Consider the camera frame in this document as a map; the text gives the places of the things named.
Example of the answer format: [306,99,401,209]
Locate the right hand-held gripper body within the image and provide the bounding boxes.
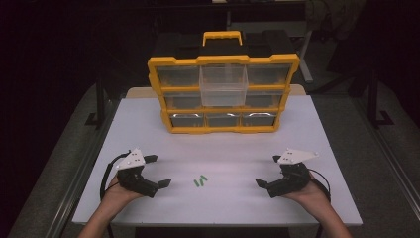
[266,148,320,198]

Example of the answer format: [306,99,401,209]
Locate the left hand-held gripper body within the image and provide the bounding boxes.
[115,148,160,198]

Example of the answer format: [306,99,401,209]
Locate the pulled-out clear plastic drawer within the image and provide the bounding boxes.
[198,63,250,108]

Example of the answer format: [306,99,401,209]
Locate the yellow black drawer organizer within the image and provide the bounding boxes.
[147,30,301,135]

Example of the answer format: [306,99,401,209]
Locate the person's left hand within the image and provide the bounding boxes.
[101,176,145,213]

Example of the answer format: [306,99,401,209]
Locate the person's right hand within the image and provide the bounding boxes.
[281,172,332,216]

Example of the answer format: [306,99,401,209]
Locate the black metal stand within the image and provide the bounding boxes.
[366,68,395,129]
[84,75,111,129]

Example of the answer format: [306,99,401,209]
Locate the set of closed clear drawers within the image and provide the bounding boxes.
[156,63,293,128]

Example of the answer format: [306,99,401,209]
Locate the white metal table leg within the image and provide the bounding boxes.
[297,29,314,84]

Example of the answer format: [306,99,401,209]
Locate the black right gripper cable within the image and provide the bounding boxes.
[308,168,332,203]

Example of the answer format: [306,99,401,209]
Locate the aluminium rail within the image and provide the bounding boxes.
[351,97,420,212]
[46,98,122,238]

